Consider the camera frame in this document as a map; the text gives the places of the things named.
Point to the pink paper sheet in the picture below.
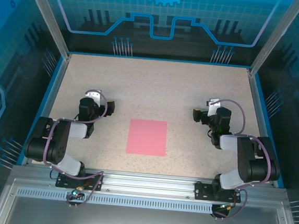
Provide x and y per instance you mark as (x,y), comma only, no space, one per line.
(147,138)

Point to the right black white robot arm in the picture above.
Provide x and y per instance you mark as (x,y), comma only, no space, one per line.
(249,162)

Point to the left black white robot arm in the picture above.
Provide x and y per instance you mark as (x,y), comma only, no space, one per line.
(58,140)

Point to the aluminium cross beam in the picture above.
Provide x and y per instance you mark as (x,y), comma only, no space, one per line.
(148,185)

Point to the aluminium table side rail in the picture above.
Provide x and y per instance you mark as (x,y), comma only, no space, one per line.
(256,100)
(49,108)

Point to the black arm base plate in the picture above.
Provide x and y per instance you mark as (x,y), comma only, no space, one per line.
(202,192)
(93,184)

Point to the aluminium frame post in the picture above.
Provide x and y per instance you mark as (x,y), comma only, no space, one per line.
(50,16)
(272,36)

